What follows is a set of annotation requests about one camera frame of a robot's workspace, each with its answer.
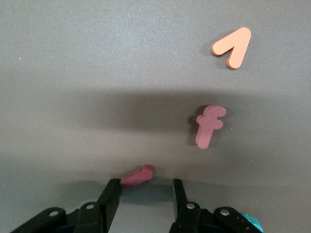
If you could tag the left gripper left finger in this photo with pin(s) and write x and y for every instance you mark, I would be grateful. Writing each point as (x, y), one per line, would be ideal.
(85, 221)

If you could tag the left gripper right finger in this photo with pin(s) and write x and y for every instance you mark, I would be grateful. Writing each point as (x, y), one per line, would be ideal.
(194, 221)

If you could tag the maroon foam letter l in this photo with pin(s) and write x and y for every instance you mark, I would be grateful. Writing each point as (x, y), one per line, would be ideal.
(138, 177)

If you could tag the teal foam letter p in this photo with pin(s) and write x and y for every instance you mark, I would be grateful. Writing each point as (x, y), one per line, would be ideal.
(253, 222)

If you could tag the red foam letter f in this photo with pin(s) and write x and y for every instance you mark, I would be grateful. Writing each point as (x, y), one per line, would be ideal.
(206, 131)

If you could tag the orange foam letter v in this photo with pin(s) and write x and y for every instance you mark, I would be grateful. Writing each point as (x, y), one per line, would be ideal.
(243, 38)

